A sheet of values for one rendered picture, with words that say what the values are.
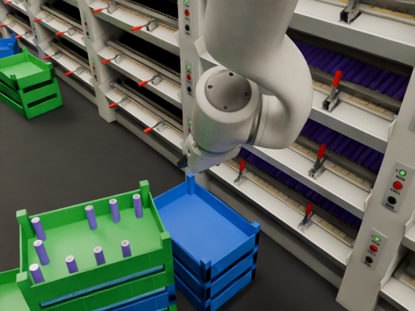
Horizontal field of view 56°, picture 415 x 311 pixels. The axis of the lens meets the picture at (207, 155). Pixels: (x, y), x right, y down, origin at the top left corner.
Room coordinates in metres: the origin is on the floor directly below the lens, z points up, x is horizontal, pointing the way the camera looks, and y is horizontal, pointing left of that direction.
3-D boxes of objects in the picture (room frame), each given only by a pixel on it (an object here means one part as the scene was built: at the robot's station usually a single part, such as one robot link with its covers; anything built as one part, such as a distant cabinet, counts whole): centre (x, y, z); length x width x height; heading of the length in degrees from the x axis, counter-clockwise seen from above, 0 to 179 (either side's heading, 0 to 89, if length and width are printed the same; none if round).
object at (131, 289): (0.59, 0.25, 0.28); 0.30 x 0.20 x 0.08; 111
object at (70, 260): (0.51, 0.28, 0.36); 0.02 x 0.02 x 0.06
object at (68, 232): (0.59, 0.25, 0.36); 0.30 x 0.20 x 0.08; 111
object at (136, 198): (0.69, 0.17, 0.36); 0.02 x 0.02 x 0.06
